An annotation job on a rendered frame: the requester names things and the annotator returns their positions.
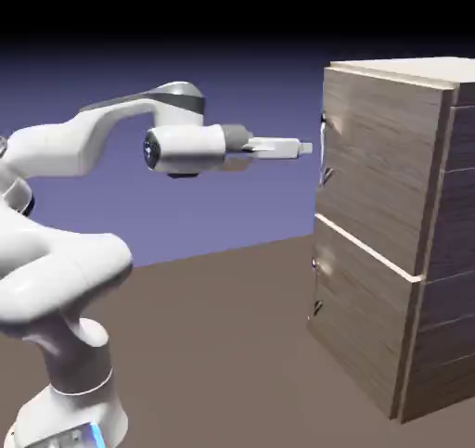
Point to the large wooden cabinet door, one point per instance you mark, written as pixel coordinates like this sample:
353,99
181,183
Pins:
378,166

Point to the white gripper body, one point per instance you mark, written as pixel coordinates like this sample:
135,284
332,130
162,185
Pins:
276,147

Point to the small wooden cabinet door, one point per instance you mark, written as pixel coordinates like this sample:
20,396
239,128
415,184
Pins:
360,307

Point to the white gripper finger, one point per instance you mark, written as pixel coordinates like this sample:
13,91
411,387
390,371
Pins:
306,148

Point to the wooden cabinet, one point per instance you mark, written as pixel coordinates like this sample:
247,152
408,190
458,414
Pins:
426,232

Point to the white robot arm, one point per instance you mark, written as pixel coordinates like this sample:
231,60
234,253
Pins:
55,262

